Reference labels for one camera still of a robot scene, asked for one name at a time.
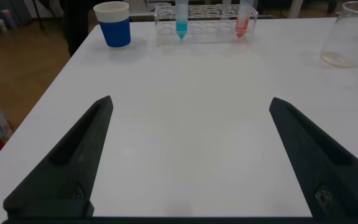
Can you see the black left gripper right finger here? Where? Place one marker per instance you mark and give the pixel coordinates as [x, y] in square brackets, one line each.
[331, 174]

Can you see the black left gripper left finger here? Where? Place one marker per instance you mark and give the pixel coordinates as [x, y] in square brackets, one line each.
[67, 165]

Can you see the red pigment test tube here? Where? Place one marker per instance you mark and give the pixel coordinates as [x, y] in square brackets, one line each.
[241, 26]

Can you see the clear glass beaker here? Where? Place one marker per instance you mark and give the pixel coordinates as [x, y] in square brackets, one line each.
[353, 37]

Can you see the blue pigment test tube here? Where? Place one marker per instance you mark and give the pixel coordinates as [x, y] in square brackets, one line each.
[181, 26]

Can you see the clear acrylic tube rack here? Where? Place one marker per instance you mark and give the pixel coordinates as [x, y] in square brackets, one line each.
[210, 32]

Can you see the blue white paper cup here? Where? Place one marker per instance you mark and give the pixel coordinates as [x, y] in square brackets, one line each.
[115, 32]

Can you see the small white cup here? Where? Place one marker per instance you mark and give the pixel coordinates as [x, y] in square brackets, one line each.
[1, 25]

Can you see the pink tumbler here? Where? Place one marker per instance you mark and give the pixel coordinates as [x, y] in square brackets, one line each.
[8, 18]

